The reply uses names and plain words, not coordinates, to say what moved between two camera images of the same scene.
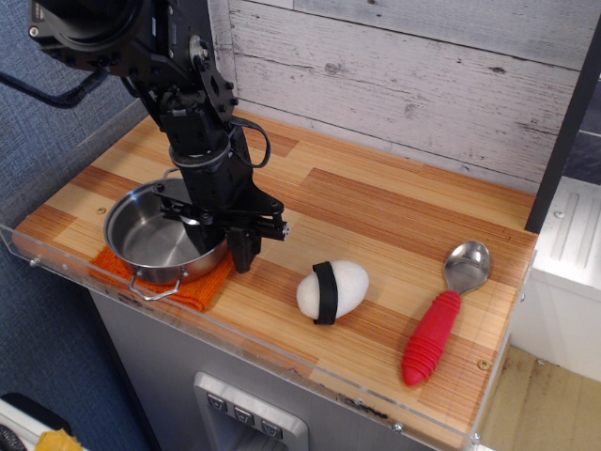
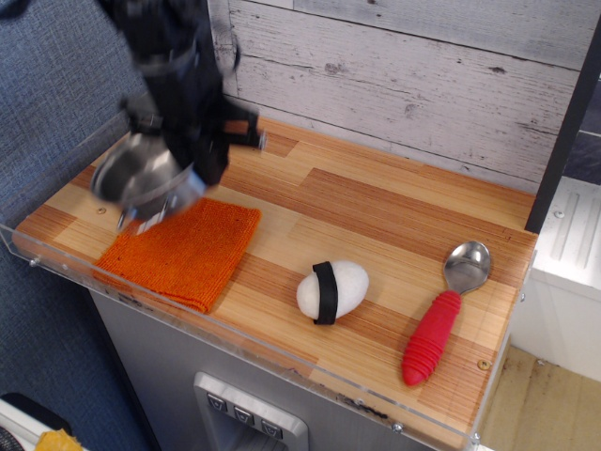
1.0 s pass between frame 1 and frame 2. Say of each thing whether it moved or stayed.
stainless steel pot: moved
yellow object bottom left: stayed
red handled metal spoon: stayed
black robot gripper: moved
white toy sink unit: stayed
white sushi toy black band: stayed
